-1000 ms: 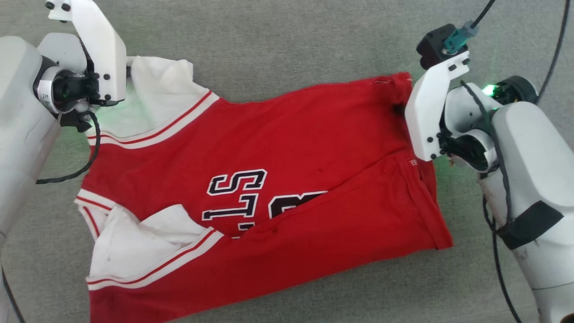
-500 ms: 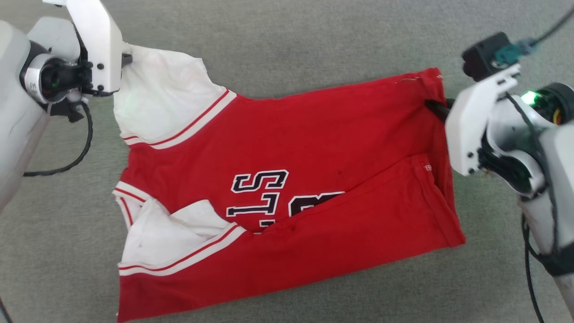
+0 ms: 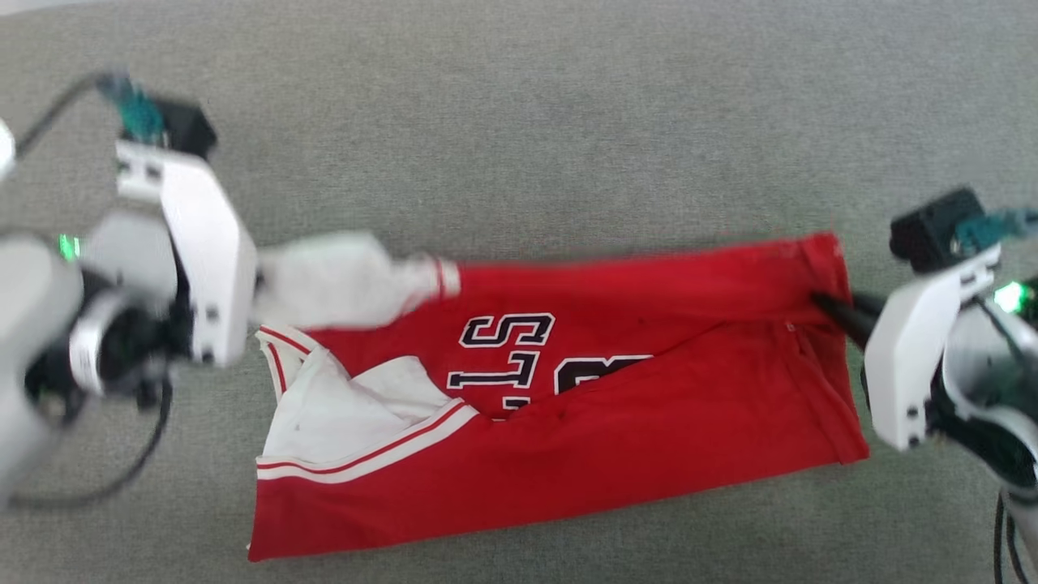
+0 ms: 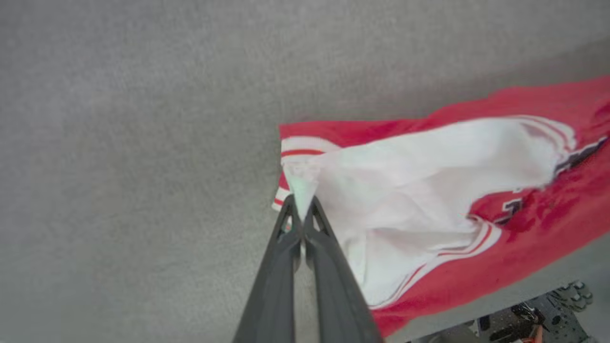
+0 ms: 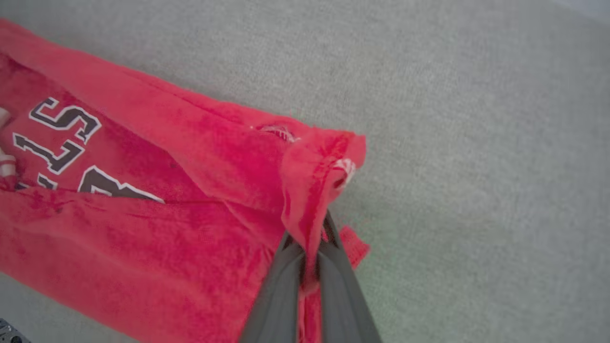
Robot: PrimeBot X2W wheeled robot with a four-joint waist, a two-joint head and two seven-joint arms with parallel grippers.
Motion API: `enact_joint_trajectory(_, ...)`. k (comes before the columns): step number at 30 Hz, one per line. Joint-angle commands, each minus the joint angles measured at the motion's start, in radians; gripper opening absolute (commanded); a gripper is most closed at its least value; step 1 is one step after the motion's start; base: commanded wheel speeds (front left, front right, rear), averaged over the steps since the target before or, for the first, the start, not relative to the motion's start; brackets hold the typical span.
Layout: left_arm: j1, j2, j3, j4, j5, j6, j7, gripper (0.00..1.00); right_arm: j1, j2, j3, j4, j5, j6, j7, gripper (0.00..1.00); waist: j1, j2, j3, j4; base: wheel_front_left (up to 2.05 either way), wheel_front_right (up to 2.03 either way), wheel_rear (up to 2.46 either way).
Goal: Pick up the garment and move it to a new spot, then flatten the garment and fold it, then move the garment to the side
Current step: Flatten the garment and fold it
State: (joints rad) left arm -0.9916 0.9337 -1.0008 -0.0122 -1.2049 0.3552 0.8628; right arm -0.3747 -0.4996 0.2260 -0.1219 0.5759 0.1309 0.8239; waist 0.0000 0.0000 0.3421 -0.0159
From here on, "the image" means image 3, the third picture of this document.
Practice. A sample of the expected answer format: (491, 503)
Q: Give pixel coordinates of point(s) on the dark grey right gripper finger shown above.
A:
(843, 318)
(869, 303)

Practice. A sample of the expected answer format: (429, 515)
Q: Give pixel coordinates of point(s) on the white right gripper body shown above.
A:
(916, 357)

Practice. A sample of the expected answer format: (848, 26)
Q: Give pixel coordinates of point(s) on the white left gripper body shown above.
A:
(207, 259)

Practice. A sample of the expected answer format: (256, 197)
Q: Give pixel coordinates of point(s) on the red and white jersey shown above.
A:
(649, 405)

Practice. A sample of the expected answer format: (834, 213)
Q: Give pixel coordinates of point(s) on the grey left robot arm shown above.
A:
(28, 324)

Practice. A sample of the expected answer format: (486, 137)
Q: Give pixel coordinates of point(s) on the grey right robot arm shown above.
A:
(1023, 527)

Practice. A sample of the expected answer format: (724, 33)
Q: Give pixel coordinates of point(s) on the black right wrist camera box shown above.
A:
(937, 231)

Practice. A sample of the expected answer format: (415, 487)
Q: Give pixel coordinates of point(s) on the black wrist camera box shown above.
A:
(937, 231)
(182, 126)

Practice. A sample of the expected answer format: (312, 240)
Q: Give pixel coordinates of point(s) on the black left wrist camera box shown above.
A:
(182, 126)

